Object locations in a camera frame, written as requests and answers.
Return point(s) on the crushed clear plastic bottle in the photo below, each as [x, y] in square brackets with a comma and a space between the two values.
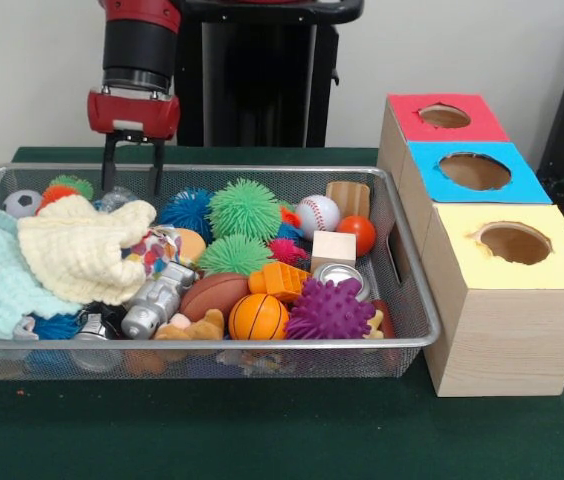
[114, 198]

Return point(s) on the white toy baseball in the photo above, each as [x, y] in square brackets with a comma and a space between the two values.
[318, 212]

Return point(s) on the orange toy basketball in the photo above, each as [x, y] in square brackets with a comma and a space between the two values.
[258, 316]

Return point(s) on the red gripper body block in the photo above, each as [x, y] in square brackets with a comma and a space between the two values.
[132, 112]

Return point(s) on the plain wooden cube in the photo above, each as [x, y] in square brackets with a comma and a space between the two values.
[333, 248]

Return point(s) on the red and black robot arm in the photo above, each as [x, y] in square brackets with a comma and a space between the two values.
[139, 45]

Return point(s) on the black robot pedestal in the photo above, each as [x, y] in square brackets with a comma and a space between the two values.
[262, 75]

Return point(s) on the shallow silver mesh bin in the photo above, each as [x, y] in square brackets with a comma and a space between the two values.
[312, 357]

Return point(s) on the wooden box with three holes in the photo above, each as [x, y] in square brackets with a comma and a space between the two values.
[512, 340]

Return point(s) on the cream knitted cloth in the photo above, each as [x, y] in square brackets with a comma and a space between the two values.
[77, 245]

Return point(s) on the green puffer toy with eyes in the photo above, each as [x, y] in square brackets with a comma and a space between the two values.
[244, 207]

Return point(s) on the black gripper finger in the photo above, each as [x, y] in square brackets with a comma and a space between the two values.
[156, 167]
[109, 160]

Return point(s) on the purple spiky ball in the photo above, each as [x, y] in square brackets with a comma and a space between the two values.
[329, 310]

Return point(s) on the small orange ball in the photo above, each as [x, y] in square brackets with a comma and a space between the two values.
[357, 235]

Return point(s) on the grey plastic toy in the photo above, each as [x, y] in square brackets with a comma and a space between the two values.
[159, 300]

